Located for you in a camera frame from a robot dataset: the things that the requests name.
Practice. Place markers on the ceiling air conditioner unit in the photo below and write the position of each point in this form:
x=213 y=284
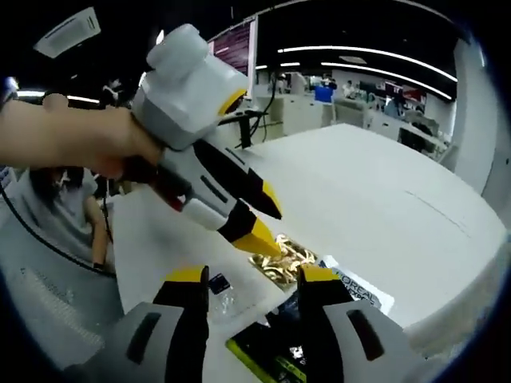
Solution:
x=68 y=32

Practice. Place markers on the black green skincare sachet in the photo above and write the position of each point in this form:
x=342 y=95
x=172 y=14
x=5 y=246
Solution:
x=259 y=351

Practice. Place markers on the ceiling light strip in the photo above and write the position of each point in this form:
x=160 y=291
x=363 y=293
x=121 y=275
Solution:
x=379 y=72
x=359 y=48

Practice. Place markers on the blue box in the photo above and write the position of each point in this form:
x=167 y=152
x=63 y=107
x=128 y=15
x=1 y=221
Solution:
x=323 y=93

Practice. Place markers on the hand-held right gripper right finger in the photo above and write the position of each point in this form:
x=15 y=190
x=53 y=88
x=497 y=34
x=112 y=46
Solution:
x=395 y=351

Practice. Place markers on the clear skincare sachet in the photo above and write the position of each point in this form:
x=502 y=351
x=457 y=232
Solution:
x=235 y=303

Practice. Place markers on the black laptop stand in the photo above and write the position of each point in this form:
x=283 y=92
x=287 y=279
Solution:
x=244 y=131

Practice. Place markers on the person's left hand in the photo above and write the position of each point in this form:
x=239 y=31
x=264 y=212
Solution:
x=92 y=135

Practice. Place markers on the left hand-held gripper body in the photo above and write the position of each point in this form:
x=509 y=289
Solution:
x=179 y=103

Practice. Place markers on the white cabinet row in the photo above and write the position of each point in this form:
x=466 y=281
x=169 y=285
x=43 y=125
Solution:
x=295 y=119

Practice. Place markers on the gold skincare sachet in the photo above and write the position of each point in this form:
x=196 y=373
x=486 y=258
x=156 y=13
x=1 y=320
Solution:
x=287 y=263

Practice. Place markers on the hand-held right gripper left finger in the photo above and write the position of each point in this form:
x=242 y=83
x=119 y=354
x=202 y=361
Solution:
x=112 y=359

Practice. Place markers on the white laptop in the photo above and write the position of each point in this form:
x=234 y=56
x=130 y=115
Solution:
x=231 y=48

